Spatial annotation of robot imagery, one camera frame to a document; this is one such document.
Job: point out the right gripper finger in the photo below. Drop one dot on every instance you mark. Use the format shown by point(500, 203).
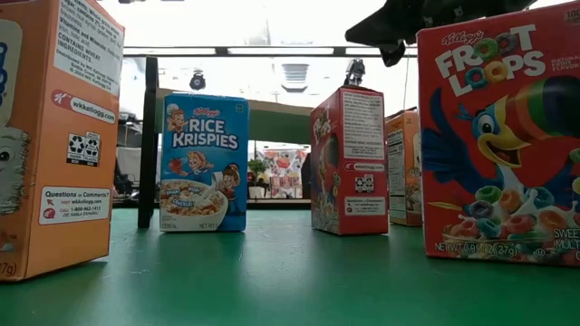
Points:
point(374, 38)
point(371, 22)

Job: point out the red Froot Loops cereal box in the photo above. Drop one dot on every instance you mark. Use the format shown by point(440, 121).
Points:
point(498, 158)
point(349, 181)

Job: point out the orange Mini Wheats cereal box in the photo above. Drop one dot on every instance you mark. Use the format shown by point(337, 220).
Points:
point(401, 181)
point(68, 158)

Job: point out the blue Rice Krispies cereal box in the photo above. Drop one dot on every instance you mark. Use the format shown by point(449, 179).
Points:
point(204, 136)

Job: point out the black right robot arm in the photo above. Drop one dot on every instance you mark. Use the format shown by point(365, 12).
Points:
point(489, 6)

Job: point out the wooden shelf with black legs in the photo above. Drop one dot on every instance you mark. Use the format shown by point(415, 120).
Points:
point(272, 122)

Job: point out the ceiling air vent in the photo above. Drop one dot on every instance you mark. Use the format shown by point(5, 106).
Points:
point(294, 72)

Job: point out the black aluminium gantry bar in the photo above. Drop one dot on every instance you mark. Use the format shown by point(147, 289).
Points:
point(222, 51)

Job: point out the floral patterned cloth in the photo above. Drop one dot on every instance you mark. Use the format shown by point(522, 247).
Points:
point(285, 163)

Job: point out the potted plant with white pot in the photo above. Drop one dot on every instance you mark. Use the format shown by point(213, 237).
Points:
point(257, 166)

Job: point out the green table mat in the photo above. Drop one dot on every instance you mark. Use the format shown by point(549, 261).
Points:
point(290, 280)

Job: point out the black gantry mounted camera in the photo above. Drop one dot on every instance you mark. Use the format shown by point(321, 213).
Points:
point(354, 72)

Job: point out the black dome ceiling camera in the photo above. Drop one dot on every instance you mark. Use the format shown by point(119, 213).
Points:
point(197, 82)

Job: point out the black metal table frame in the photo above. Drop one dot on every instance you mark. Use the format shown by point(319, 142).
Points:
point(281, 204)

